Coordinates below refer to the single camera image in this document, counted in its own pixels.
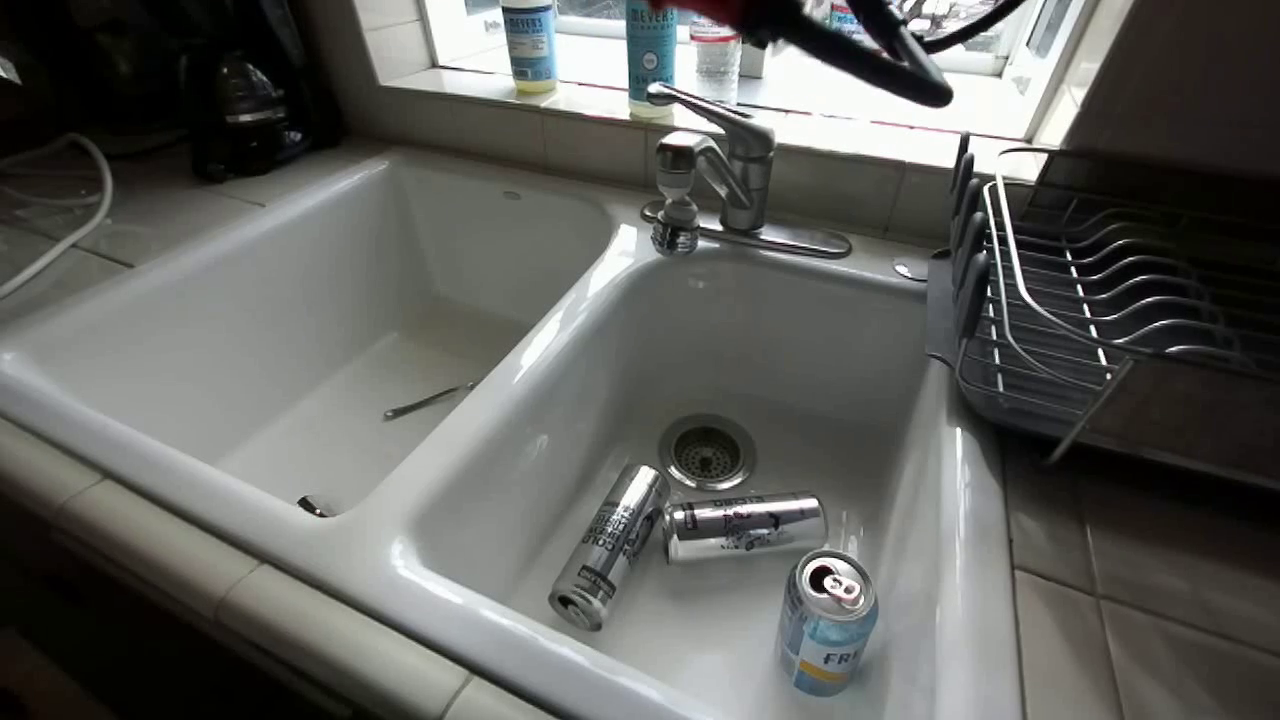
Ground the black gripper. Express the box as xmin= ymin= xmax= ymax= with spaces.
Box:
xmin=735 ymin=0 xmax=962 ymax=111

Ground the clear water bottle red label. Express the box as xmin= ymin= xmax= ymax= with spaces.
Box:
xmin=689 ymin=22 xmax=743 ymax=104

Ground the tall teal soap bottle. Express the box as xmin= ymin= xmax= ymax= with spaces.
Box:
xmin=624 ymin=0 xmax=679 ymax=122

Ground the short soap bottle blue label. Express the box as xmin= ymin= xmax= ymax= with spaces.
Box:
xmin=499 ymin=0 xmax=560 ymax=100

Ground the chrome sink faucet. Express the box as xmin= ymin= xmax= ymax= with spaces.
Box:
xmin=638 ymin=80 xmax=855 ymax=266

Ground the metal drain strainer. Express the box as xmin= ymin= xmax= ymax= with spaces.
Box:
xmin=655 ymin=411 xmax=759 ymax=495

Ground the white double basin sink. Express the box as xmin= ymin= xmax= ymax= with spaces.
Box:
xmin=0 ymin=140 xmax=1023 ymax=720

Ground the slim silver can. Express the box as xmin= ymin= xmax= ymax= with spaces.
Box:
xmin=545 ymin=461 xmax=668 ymax=638
xmin=662 ymin=492 xmax=831 ymax=569

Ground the light blue soda can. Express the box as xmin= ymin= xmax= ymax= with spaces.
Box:
xmin=775 ymin=543 xmax=883 ymax=699

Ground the black coffee maker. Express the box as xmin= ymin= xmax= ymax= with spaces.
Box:
xmin=176 ymin=0 xmax=346 ymax=187

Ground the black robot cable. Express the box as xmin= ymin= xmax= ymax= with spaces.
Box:
xmin=916 ymin=0 xmax=1031 ymax=60

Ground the white window frame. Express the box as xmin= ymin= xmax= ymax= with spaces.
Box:
xmin=353 ymin=0 xmax=1137 ymax=153

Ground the metal wire dish rack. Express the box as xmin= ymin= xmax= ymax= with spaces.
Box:
xmin=950 ymin=133 xmax=1280 ymax=471

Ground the white power cable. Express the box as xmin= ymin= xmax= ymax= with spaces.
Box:
xmin=0 ymin=128 xmax=121 ymax=306

